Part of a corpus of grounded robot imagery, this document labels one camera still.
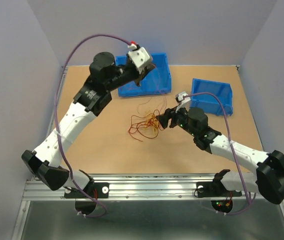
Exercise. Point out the blue double bin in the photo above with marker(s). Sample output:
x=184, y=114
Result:
x=157, y=82

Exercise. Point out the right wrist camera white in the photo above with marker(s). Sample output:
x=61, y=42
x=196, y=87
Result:
x=182, y=100

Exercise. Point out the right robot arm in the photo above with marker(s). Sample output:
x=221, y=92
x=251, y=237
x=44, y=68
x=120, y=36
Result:
x=265, y=175

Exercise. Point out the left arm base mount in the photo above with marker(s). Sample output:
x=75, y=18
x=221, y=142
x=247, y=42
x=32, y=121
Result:
x=97, y=190

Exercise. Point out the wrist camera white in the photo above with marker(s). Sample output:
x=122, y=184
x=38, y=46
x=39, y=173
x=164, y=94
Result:
x=182, y=100
x=139, y=56

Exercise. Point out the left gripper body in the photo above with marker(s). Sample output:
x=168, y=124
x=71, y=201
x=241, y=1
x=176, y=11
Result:
x=125, y=75

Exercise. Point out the blue single bin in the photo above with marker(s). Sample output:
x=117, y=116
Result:
x=223, y=91

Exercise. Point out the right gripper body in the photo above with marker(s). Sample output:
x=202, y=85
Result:
x=181, y=119

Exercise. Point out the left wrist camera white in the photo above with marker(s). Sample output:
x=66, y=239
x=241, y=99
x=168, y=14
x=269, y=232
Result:
x=139, y=56

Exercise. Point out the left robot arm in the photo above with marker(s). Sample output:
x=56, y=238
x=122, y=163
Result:
x=95, y=94

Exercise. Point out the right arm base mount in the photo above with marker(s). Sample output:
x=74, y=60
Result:
x=211, y=189

